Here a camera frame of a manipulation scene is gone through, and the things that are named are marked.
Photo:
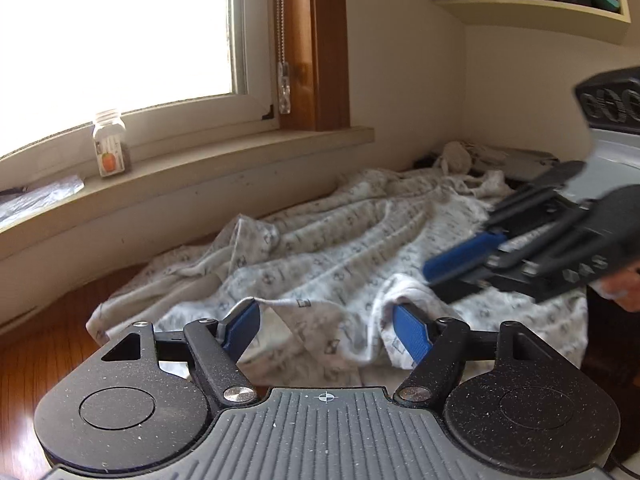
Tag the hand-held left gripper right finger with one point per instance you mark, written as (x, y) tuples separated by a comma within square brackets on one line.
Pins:
[(412, 332)]

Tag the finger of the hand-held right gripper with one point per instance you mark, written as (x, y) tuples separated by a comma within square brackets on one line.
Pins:
[(465, 257), (535, 195)]

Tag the person's right hand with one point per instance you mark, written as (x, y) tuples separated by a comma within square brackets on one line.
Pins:
[(625, 287)]

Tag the beige window sill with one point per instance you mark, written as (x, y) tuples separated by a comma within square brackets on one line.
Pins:
[(175, 165)]

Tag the white framed window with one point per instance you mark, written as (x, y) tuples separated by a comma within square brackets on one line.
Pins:
[(125, 35)]

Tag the wooden window trim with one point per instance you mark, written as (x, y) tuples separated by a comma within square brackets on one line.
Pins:
[(315, 45)]

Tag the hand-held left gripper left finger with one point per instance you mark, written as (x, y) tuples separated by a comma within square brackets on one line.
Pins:
[(242, 330)]

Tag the cream wall shelf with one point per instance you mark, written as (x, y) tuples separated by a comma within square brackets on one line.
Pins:
[(540, 12)]

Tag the clear plastic bag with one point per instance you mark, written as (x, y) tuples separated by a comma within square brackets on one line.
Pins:
[(40, 195)]

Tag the grey printed t-shirt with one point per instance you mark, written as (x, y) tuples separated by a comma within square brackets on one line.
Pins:
[(520, 165)]

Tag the grey patterned pajama top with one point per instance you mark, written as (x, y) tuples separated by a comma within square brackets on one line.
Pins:
[(325, 260)]

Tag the glass jar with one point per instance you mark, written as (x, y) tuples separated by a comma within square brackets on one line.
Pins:
[(109, 145)]

